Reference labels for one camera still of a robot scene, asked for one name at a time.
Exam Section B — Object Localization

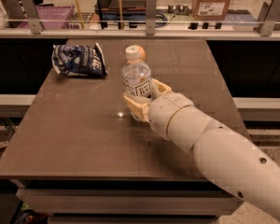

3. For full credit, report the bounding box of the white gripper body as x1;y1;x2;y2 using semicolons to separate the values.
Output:
148;92;194;140

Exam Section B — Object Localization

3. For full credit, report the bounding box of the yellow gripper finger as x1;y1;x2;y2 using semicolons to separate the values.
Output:
151;78;172;98
123;93;150;122

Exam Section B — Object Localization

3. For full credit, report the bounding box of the clear plastic water bottle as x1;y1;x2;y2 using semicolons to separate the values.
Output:
120;45;153;121

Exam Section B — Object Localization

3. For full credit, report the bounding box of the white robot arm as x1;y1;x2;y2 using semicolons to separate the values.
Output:
123;79;280;222

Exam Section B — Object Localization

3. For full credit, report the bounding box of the orange fruit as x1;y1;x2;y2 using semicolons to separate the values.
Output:
136;45;146;61

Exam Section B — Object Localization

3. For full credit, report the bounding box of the brown table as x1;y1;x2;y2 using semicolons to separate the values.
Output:
0;38;241;223

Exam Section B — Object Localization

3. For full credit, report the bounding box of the blue chip bag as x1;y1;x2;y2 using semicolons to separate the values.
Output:
51;43;107;77

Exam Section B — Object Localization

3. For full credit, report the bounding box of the cardboard box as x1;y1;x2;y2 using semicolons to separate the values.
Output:
191;0;231;21

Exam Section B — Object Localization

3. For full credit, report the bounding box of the purple plastic crate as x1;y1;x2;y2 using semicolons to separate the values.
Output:
17;5;77;30

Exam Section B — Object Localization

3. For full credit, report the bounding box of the metal railing post middle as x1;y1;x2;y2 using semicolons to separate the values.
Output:
146;0;157;35

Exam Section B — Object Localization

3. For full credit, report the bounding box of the metal railing post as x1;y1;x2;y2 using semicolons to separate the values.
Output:
146;0;157;35
258;0;280;36
21;0;43;35

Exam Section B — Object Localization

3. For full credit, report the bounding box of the metal railing post right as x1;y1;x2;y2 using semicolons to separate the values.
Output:
258;0;280;36

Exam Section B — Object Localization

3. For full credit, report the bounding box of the metal railing post left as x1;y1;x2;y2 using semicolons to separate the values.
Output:
21;0;43;35

